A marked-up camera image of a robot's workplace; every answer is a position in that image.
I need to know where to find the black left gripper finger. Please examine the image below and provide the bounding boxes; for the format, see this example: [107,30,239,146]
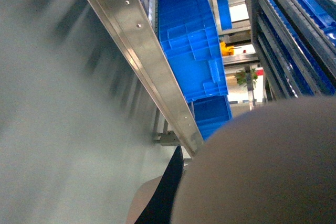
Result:
[135,146,184,223]

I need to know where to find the beige plastic dustpan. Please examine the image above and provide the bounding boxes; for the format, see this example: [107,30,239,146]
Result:
[127,97,335,223]

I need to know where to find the stainless steel shelf rack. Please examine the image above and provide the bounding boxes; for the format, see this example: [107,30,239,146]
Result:
[87,0,335,156]

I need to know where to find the blue plastic bin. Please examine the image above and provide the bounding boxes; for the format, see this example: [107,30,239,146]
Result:
[193,95,233,141]
[158,0,228,102]

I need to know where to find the potted green plant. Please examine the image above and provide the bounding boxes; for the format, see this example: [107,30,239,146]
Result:
[234,68,259,87]

